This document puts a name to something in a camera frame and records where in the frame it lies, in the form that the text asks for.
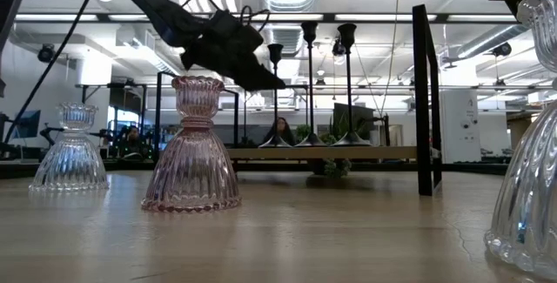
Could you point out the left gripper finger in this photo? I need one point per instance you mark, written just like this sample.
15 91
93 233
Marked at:
254 78
260 63

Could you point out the black metal candlestick holder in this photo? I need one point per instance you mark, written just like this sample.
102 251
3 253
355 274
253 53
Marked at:
275 143
310 141
350 140

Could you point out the pink glass candle holder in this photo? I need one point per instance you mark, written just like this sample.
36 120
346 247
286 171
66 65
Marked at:
191 165

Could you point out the clear glass candle holder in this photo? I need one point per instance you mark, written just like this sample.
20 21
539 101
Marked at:
531 187
69 161

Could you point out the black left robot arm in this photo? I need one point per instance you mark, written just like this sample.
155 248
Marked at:
152 0

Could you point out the person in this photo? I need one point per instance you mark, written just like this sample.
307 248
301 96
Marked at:
132 140
282 131

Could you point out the dark computer monitor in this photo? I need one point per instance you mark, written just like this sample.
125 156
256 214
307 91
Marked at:
361 115

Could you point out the potted artificial succulent plant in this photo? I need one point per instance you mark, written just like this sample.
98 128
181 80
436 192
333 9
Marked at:
337 167

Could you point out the white cabinet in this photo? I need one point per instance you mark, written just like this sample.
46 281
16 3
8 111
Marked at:
459 126

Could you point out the lit computer monitor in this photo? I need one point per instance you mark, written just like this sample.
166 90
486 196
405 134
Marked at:
26 124

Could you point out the wooden shelf with black frame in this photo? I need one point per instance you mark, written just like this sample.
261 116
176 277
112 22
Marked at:
322 152

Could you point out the black aluminium table frame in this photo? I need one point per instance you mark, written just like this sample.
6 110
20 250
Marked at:
470 167

